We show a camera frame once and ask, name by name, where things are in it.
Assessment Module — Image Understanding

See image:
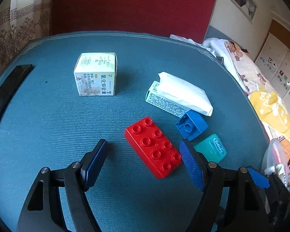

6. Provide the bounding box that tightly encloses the black phone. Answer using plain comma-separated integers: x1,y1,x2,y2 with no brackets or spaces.
0,64,33,138

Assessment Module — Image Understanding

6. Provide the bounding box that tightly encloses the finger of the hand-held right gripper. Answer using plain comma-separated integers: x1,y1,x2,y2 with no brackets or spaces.
246,166,271,189

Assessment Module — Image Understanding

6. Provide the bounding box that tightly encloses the blue building block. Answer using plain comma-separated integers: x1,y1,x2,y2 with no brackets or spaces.
175,110,209,142

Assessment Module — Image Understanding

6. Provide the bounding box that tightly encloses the patterned beige curtain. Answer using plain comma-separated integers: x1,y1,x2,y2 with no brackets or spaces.
0,0,54,83

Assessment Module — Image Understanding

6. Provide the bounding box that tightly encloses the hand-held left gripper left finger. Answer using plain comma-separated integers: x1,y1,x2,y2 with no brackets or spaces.
16,138,110,232

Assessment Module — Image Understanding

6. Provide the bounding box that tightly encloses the yellow blanket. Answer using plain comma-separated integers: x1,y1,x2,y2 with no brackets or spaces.
248,87,290,148

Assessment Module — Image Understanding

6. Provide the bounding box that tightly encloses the grey bed headboard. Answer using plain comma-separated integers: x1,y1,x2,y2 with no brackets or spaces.
206,25,232,40

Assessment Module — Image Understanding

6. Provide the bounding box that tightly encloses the white wardrobe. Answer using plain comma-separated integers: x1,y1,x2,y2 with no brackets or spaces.
254,18,290,124

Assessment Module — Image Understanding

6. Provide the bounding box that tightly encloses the white tissue pack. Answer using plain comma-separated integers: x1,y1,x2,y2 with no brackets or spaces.
158,72,213,117

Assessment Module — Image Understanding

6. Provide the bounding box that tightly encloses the teal floss box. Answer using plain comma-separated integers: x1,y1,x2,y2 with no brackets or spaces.
193,133,227,163

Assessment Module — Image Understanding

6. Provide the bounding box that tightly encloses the white bedding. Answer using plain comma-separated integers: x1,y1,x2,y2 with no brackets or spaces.
170,34,242,78

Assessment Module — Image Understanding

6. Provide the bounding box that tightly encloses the red building block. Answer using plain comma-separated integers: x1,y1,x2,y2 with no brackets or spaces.
124,116,182,180

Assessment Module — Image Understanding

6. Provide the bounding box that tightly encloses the red upright mattress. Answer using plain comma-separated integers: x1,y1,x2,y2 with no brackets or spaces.
49,0,220,44

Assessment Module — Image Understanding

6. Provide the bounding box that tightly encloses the slim white printed box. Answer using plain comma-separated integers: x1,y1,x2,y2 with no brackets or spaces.
145,80,189,119

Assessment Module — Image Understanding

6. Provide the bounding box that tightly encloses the framed wall picture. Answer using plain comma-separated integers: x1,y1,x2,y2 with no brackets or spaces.
229,0,257,24

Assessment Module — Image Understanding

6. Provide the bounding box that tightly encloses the teal desktop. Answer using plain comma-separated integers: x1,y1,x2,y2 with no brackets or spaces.
0,31,273,232

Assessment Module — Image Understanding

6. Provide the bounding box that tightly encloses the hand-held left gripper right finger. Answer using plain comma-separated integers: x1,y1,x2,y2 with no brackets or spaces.
179,139,272,232

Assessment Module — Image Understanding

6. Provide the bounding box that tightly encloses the white cube medicine box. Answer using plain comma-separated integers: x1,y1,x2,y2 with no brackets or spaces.
74,52,118,96

